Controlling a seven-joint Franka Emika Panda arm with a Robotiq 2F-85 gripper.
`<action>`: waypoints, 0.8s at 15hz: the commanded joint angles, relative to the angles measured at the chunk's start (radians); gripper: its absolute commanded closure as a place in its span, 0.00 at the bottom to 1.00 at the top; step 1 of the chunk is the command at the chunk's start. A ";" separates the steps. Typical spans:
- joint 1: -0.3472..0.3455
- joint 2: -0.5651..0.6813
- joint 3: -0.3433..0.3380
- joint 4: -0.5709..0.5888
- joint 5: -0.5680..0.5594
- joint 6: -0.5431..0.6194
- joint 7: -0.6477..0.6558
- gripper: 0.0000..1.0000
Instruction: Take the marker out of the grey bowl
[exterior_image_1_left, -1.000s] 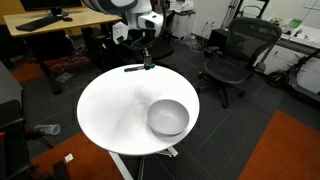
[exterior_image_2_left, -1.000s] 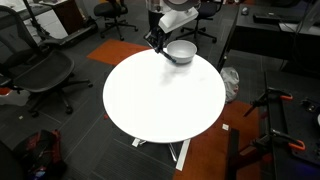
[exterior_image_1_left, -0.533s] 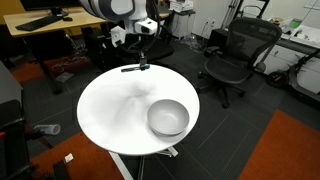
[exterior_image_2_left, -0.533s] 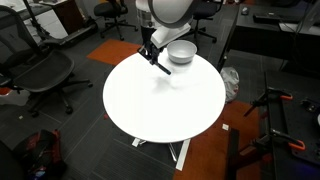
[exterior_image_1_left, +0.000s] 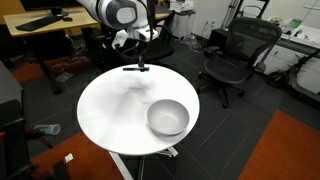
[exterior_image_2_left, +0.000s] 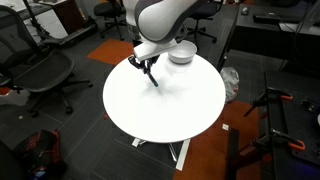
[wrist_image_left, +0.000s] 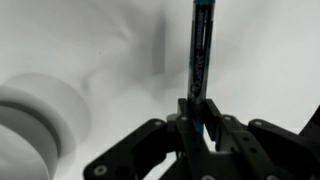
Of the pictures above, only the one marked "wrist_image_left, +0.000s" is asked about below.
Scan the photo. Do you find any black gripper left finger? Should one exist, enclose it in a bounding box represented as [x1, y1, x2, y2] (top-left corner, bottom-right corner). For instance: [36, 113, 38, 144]
[83, 98, 209, 180]

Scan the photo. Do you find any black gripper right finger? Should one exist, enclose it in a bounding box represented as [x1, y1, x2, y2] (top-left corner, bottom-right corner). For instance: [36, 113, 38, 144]
[203, 98, 320, 180]

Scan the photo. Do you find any teal black marker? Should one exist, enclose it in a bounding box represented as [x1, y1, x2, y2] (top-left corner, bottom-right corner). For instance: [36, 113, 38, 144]
[186, 0, 217, 135]

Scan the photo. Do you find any grey bowl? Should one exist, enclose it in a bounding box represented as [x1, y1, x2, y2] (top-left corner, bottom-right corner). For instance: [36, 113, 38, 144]
[0, 72, 92, 180]

